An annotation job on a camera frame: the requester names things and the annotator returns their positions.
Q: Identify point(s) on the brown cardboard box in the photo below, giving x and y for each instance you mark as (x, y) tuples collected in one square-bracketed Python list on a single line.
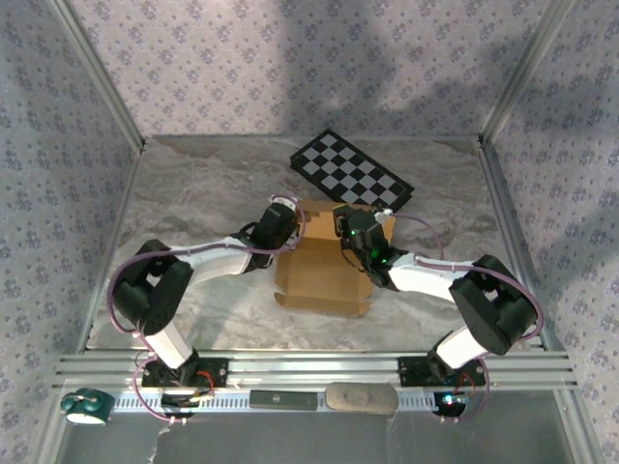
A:
[(319, 280)]

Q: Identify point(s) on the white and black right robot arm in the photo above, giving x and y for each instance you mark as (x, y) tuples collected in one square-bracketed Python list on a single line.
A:
[(425, 282)]

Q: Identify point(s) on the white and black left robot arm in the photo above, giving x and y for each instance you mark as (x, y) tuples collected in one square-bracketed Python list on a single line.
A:
[(217, 261)]

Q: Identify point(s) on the black and white checkerboard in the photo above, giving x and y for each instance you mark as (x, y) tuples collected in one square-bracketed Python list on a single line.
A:
[(348, 169)]

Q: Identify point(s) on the grey oval metal plate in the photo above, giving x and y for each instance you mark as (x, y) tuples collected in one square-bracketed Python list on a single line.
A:
[(360, 398)]

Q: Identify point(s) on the black rectangular device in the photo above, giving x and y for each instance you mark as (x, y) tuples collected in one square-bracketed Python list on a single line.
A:
[(285, 400)]

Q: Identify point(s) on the teal round tape dispenser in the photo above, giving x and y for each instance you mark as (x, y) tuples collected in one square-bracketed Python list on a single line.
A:
[(92, 403)]

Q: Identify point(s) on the aluminium front rail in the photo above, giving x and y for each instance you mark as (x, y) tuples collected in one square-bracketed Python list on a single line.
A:
[(314, 367)]

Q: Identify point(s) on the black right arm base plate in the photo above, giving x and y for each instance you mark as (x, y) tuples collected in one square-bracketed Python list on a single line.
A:
[(411, 372)]

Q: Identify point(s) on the aluminium side rail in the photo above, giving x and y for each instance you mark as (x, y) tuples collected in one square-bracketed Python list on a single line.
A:
[(512, 217), (113, 217)]

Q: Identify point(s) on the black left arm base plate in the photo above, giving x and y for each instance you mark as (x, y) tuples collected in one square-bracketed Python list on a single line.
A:
[(217, 372)]

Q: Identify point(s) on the aluminium corner post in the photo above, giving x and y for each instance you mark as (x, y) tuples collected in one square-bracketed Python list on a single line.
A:
[(101, 77), (522, 77)]

